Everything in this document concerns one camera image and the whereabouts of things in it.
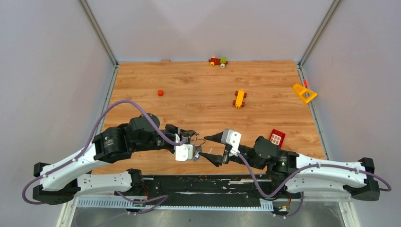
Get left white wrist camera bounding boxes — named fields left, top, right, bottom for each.
left=174, top=137, right=194, bottom=162

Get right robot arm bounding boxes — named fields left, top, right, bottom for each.
left=199, top=129, right=381, bottom=201

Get grey cable duct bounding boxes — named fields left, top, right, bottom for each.
left=77, top=197, right=274, bottom=211

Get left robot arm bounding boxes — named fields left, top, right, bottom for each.
left=33, top=114, right=196, bottom=205

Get yellow triangular toy piece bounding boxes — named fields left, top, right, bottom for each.
left=292, top=84, right=318, bottom=104

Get yellow brown toy car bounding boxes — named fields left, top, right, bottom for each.
left=233, top=89, right=247, bottom=108

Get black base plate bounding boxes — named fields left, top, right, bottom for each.
left=114, top=174, right=302, bottom=208

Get keyring with colourful keys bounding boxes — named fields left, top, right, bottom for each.
left=191, top=134, right=206, bottom=161

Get red window toy block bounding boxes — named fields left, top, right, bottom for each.
left=269, top=129, right=286, bottom=148

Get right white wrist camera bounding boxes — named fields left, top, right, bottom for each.
left=224, top=129, right=242, bottom=155

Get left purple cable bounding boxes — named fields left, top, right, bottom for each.
left=22, top=100, right=188, bottom=216

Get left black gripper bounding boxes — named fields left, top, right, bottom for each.
left=133, top=124, right=194, bottom=152

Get red green toy car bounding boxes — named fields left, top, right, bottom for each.
left=208, top=56, right=229, bottom=68

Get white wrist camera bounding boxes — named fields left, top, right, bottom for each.
left=224, top=129, right=242, bottom=155
left=174, top=137, right=194, bottom=162

